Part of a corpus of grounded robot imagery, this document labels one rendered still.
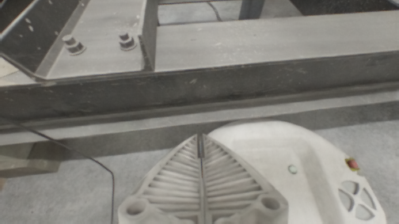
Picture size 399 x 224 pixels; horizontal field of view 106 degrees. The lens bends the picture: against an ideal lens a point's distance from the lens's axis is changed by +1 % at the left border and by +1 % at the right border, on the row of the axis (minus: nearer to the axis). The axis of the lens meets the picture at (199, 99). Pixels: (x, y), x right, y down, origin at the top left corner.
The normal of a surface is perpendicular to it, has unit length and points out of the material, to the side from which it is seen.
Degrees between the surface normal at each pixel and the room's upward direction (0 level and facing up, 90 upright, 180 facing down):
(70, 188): 0
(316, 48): 0
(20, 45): 82
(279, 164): 1
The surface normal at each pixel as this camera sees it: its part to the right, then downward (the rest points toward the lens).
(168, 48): 0.00, -0.55
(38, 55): 0.98, -0.18
